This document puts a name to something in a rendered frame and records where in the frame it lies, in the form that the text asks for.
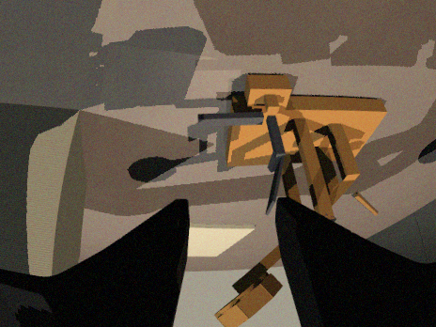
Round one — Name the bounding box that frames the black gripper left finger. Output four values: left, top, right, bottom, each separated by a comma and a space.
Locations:
0, 198, 189, 327

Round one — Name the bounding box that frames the tan wooden rod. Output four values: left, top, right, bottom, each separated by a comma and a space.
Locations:
353, 193, 379, 215

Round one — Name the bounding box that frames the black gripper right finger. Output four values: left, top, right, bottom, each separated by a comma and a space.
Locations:
274, 197, 436, 327

